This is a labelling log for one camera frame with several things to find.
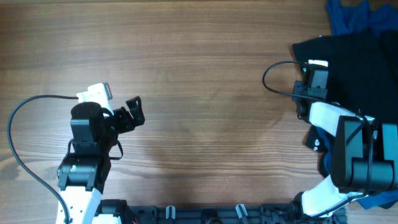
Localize black garment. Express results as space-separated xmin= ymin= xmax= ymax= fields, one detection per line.
xmin=292 ymin=30 xmax=397 ymax=123

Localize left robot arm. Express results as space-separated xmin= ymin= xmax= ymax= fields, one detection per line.
xmin=56 ymin=96 xmax=145 ymax=223

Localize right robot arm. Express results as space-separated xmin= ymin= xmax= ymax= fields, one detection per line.
xmin=289 ymin=68 xmax=397 ymax=222

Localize black tag with logo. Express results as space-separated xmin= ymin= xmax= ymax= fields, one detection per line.
xmin=305 ymin=126 xmax=326 ymax=152

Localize blue garment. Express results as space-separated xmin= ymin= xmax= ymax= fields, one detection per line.
xmin=326 ymin=0 xmax=397 ymax=37

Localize right black camera cable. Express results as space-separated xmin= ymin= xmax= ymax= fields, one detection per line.
xmin=262 ymin=60 xmax=374 ymax=200

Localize black camera cable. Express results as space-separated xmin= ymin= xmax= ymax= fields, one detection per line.
xmin=7 ymin=95 xmax=79 ymax=224
xmin=262 ymin=60 xmax=374 ymax=200

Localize left black camera cable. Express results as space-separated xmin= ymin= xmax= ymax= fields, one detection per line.
xmin=7 ymin=95 xmax=79 ymax=224

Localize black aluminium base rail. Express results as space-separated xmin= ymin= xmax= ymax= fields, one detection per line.
xmin=93 ymin=202 xmax=348 ymax=224

